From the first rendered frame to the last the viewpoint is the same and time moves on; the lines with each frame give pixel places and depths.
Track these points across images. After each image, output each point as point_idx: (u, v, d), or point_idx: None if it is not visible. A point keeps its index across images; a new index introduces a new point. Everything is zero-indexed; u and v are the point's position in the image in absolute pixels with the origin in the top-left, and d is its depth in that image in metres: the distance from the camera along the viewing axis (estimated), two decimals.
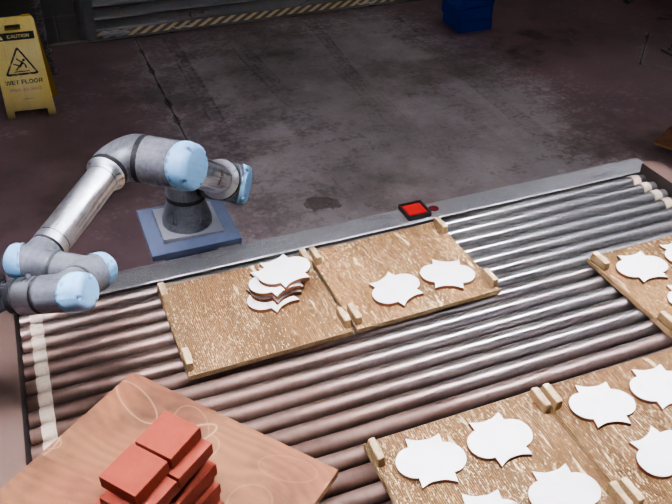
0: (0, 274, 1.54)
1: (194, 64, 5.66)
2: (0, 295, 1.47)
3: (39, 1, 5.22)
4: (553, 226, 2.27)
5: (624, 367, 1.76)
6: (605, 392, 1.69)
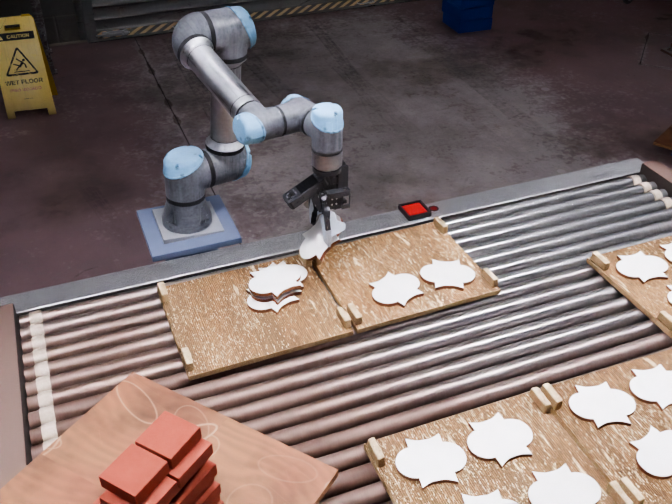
0: None
1: None
2: (317, 174, 1.90)
3: (39, 1, 5.22)
4: (553, 226, 2.27)
5: (624, 367, 1.76)
6: (605, 392, 1.69)
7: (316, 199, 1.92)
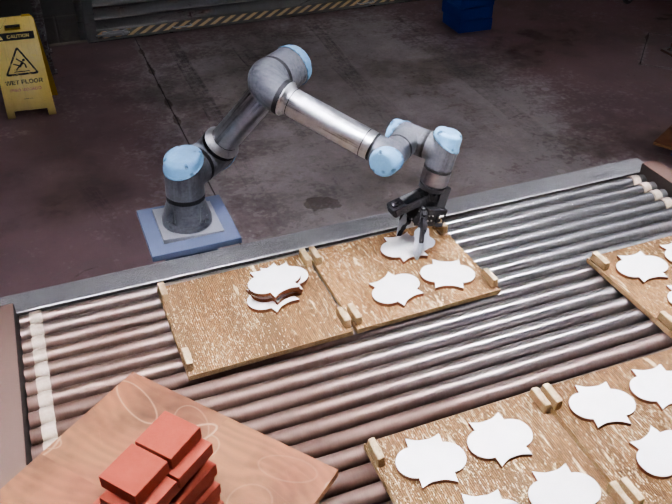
0: None
1: (194, 64, 5.66)
2: (421, 190, 2.06)
3: (39, 1, 5.22)
4: (553, 226, 2.27)
5: (624, 367, 1.76)
6: (605, 392, 1.69)
7: (415, 213, 2.07)
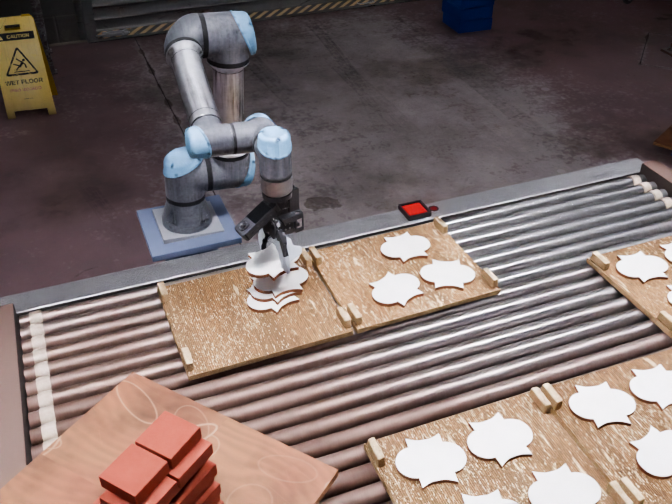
0: None
1: None
2: (267, 200, 1.83)
3: (39, 1, 5.22)
4: (553, 226, 2.27)
5: (624, 367, 1.76)
6: (605, 392, 1.69)
7: (269, 226, 1.85)
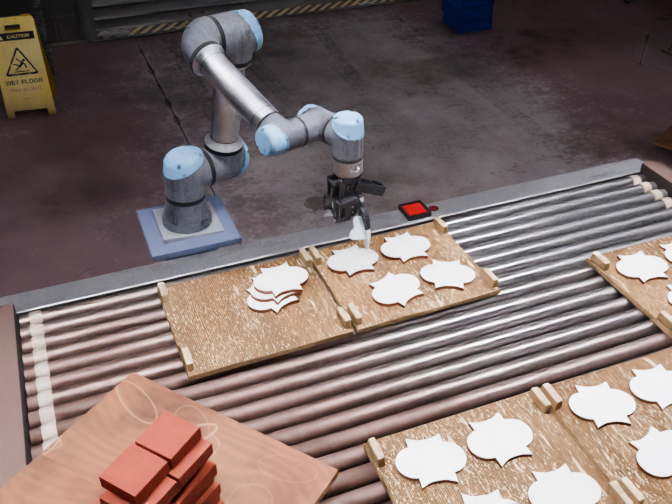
0: (340, 207, 1.91)
1: None
2: None
3: (39, 1, 5.22)
4: (553, 226, 2.26)
5: (624, 367, 1.76)
6: (605, 392, 1.69)
7: None
